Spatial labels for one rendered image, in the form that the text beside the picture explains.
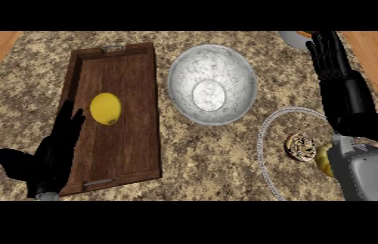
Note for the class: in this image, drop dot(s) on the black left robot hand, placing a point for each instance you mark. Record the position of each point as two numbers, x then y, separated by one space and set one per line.
54 144

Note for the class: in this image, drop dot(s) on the brown speckled cookie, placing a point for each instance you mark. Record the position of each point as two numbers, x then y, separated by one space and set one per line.
300 147

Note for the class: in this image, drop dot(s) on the brown wooden tray placemat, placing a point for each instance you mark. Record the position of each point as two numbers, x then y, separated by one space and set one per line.
114 118

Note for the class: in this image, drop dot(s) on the clear glass plate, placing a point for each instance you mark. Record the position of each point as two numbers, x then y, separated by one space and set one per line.
275 144

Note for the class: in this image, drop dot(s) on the yellow squash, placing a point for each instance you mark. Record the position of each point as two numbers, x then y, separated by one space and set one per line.
105 108

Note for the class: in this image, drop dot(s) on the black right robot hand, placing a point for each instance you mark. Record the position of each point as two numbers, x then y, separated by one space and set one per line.
340 88

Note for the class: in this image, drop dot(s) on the grey round dish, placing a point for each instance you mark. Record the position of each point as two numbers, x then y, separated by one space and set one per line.
294 39

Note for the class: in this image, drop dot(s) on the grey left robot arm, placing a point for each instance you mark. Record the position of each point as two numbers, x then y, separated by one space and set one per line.
48 196

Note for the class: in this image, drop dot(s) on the yellow corn cob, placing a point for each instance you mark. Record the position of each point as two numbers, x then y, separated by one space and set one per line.
324 160

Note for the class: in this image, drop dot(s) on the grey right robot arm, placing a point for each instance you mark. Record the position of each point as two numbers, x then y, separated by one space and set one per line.
355 168

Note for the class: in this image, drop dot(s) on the white marble bowl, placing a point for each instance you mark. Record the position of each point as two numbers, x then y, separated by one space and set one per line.
213 84

